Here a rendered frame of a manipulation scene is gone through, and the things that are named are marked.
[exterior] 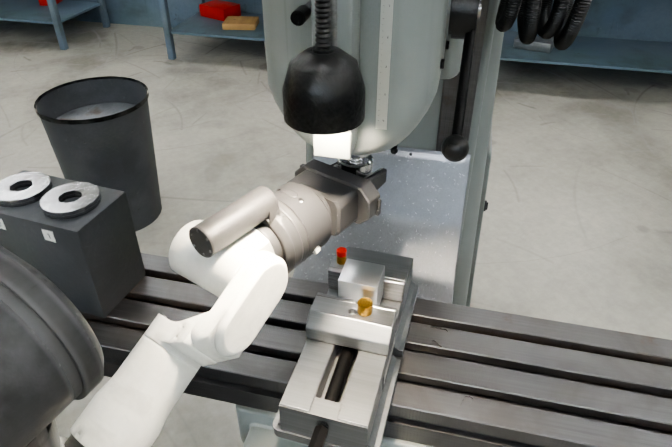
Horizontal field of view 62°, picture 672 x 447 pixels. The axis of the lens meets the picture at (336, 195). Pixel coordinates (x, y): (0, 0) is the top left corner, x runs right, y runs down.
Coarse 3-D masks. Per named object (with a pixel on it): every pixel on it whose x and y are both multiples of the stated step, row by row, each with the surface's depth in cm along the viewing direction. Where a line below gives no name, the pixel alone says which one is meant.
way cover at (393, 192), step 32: (320, 160) 116; (384, 160) 113; (416, 160) 112; (448, 160) 110; (384, 192) 114; (416, 192) 113; (448, 192) 111; (352, 224) 115; (384, 224) 114; (416, 224) 113; (448, 224) 112; (320, 256) 115; (448, 256) 111; (448, 288) 109
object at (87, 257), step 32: (0, 192) 91; (32, 192) 91; (64, 192) 91; (96, 192) 91; (0, 224) 90; (32, 224) 87; (64, 224) 86; (96, 224) 88; (128, 224) 96; (32, 256) 92; (64, 256) 89; (96, 256) 90; (128, 256) 98; (64, 288) 94; (96, 288) 91; (128, 288) 100
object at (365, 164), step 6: (372, 156) 73; (342, 162) 72; (348, 162) 72; (354, 162) 72; (360, 162) 72; (366, 162) 72; (372, 162) 73; (342, 168) 72; (348, 168) 72; (354, 168) 71; (360, 168) 71; (366, 168) 72
